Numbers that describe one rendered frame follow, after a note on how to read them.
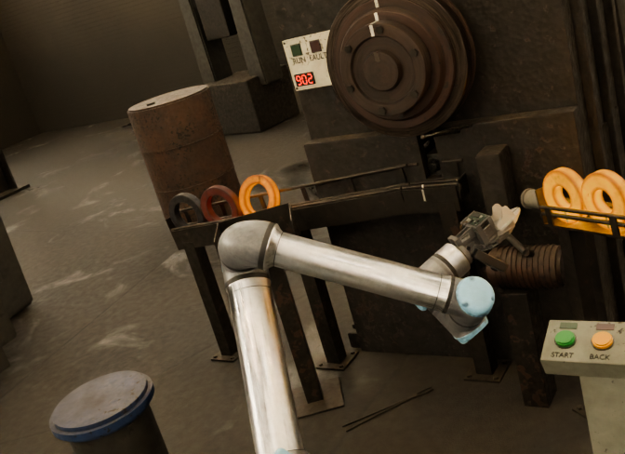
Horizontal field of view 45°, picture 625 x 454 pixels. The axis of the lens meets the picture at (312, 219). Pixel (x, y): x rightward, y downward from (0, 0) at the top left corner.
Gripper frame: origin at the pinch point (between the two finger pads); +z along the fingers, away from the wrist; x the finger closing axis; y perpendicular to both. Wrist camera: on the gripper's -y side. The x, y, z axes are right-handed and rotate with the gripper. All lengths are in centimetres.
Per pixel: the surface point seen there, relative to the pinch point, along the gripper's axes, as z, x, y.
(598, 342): -23, -49, -4
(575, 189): 14.6, -6.7, -2.1
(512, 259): -0.7, 14.3, -20.7
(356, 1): 15, 54, 59
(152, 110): -18, 335, 21
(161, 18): 147, 929, 13
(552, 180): 15.0, 1.7, -0.9
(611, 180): 15.9, -20.1, 2.2
